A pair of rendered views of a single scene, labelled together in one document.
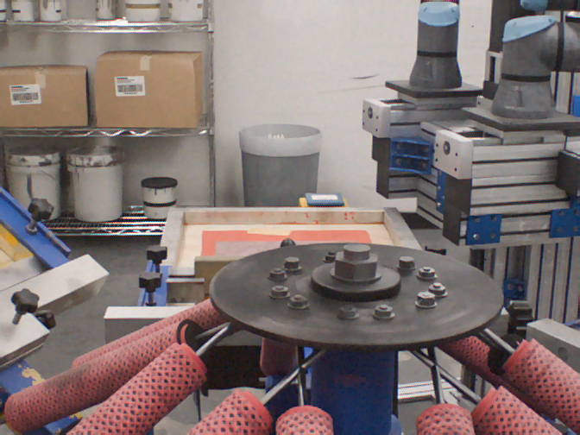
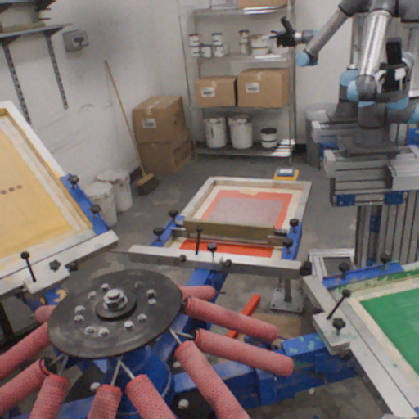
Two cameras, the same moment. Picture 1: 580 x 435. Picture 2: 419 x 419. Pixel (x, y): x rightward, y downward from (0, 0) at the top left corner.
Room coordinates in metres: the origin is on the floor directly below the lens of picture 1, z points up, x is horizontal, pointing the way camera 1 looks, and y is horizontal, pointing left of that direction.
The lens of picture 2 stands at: (0.30, -0.62, 1.95)
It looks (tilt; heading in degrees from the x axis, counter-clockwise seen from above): 28 degrees down; 21
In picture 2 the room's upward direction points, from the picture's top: 4 degrees counter-clockwise
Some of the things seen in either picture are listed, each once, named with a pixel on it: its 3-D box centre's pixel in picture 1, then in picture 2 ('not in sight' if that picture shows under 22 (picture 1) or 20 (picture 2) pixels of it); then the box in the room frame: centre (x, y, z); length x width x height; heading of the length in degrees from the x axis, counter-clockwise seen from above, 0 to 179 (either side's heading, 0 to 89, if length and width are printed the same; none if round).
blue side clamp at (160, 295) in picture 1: (154, 303); (168, 236); (1.72, 0.26, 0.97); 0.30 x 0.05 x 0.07; 4
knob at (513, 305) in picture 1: (511, 321); (303, 271); (1.55, -0.38, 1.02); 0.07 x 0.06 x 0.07; 4
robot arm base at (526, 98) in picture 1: (524, 93); (370, 132); (2.27, -0.55, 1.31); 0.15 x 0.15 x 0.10
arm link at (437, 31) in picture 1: (438, 26); (350, 84); (2.75, -0.41, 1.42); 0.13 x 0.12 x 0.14; 171
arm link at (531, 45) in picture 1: (531, 44); (374, 107); (2.27, -0.56, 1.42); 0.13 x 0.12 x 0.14; 83
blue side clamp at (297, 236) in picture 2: not in sight; (291, 247); (1.75, -0.29, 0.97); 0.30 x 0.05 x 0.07; 4
